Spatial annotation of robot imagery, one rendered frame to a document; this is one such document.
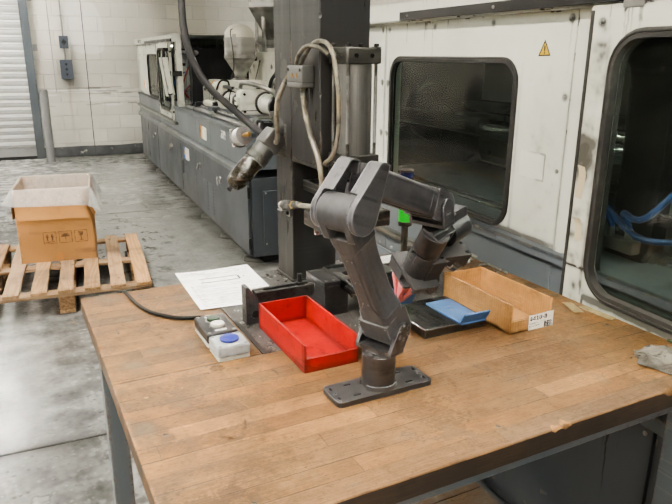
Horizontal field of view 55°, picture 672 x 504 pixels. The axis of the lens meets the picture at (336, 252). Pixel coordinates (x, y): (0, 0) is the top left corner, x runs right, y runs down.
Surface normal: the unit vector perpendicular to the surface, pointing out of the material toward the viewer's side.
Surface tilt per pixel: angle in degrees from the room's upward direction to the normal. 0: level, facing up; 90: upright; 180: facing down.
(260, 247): 90
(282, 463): 0
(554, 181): 90
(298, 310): 90
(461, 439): 0
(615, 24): 90
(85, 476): 0
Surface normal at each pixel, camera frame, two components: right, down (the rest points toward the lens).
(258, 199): 0.40, 0.27
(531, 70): -0.91, 0.11
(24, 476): 0.00, -0.96
